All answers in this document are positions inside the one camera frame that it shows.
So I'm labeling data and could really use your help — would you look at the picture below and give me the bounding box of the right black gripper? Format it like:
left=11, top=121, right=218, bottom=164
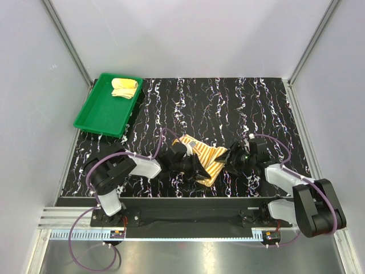
left=214, top=142, right=256, bottom=176

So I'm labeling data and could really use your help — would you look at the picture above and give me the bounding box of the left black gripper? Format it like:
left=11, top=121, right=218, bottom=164
left=171, top=153, right=210, bottom=181

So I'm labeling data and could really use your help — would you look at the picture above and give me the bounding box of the yellow orange striped towel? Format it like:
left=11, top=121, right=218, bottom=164
left=179, top=135, right=228, bottom=187

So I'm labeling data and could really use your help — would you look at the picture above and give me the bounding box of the yellow cream towel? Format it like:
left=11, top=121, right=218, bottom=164
left=111, top=78, right=138, bottom=99

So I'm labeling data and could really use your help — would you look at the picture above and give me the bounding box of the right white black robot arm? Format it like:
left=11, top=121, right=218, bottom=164
left=215, top=138, right=347, bottom=238

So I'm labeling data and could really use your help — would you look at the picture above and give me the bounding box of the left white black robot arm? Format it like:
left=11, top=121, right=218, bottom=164
left=83, top=142, right=212, bottom=226

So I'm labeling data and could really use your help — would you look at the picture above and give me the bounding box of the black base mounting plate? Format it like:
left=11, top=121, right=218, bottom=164
left=91, top=198, right=291, bottom=233

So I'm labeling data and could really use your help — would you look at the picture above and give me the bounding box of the right small controller board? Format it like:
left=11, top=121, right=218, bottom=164
left=263, top=231, right=281, bottom=242

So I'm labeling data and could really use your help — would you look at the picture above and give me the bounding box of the small controller board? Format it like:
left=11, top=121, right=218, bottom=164
left=110, top=230, right=125, bottom=239
left=263, top=231, right=281, bottom=242

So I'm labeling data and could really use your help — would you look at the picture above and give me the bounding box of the left small controller board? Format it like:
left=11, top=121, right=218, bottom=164
left=110, top=230, right=125, bottom=239

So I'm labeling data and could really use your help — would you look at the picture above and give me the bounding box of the green plastic tray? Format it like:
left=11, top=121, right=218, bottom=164
left=74, top=72, right=143, bottom=138

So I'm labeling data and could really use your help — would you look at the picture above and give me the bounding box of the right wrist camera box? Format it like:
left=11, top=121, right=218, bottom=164
left=249, top=134, right=268, bottom=155

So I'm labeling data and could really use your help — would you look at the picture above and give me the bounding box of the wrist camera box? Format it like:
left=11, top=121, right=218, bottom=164
left=249, top=134, right=268, bottom=155
left=167, top=141, right=196, bottom=163

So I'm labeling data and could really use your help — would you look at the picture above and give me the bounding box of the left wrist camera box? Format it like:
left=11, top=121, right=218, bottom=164
left=167, top=141, right=196, bottom=163

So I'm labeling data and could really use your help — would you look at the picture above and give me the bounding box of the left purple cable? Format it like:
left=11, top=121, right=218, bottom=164
left=68, top=128, right=183, bottom=272

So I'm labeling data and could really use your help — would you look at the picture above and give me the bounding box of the slotted aluminium cable duct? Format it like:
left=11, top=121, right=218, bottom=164
left=50, top=228, right=263, bottom=242

